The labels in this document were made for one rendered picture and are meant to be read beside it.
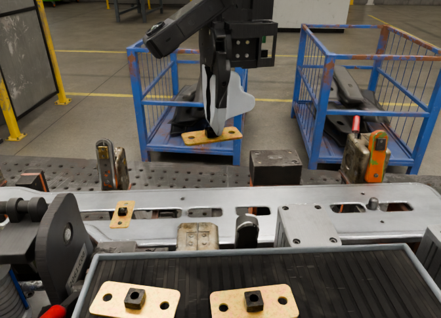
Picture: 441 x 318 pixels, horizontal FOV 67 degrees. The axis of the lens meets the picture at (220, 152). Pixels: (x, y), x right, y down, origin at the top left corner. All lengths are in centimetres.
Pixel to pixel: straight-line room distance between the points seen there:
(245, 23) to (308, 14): 802
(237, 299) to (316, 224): 22
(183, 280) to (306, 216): 24
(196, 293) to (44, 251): 19
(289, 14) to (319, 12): 66
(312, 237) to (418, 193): 42
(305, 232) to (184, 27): 33
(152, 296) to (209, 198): 41
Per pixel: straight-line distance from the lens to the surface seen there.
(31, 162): 166
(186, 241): 54
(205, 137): 47
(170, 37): 41
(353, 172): 93
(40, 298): 68
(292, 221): 54
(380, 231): 73
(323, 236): 52
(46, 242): 45
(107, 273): 41
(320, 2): 844
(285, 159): 85
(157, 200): 76
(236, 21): 43
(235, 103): 45
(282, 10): 835
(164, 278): 39
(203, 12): 41
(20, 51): 384
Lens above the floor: 146
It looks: 30 degrees down
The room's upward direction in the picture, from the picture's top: straight up
